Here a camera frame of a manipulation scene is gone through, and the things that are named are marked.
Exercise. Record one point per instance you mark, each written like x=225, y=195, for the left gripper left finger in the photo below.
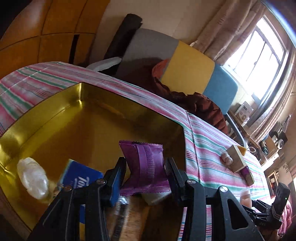
x=114, y=179

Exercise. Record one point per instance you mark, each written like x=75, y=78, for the grey yellow blue armchair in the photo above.
x=185, y=69

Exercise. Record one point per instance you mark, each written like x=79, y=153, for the wooden wardrobe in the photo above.
x=47, y=31

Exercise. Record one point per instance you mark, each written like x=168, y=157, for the small pink white scrunchie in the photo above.
x=226, y=158

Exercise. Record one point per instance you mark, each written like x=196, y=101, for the wooden side shelf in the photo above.
x=266, y=160

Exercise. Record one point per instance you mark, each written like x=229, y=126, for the cracker snack packet green ends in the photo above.
x=127, y=219

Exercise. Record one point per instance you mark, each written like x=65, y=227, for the dark red jacket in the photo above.
x=196, y=104

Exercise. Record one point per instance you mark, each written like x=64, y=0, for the beige curtain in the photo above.
x=228, y=29

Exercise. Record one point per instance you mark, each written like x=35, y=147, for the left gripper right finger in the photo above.
x=178, y=180

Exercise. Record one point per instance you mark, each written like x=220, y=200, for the black rolled mat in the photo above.
x=121, y=40

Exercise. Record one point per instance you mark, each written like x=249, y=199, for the white cardboard box on shelf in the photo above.
x=243, y=112

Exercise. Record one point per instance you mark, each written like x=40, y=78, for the yellow sponge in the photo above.
x=242, y=149

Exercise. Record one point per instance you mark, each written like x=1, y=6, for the gold metal tray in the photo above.
x=84, y=123

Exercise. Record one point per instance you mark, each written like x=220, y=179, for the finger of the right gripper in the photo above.
x=281, y=197

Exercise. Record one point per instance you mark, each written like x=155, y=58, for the green white small box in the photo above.
x=249, y=179

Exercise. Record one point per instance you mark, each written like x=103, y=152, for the clear plastic bundle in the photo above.
x=33, y=177

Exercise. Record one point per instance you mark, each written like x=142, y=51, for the purple snack packet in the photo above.
x=146, y=164
x=245, y=172

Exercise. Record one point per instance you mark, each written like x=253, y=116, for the blue Tempo tissue pack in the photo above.
x=78, y=175

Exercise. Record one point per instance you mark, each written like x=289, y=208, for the striped pink green tablecloth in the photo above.
x=26, y=87

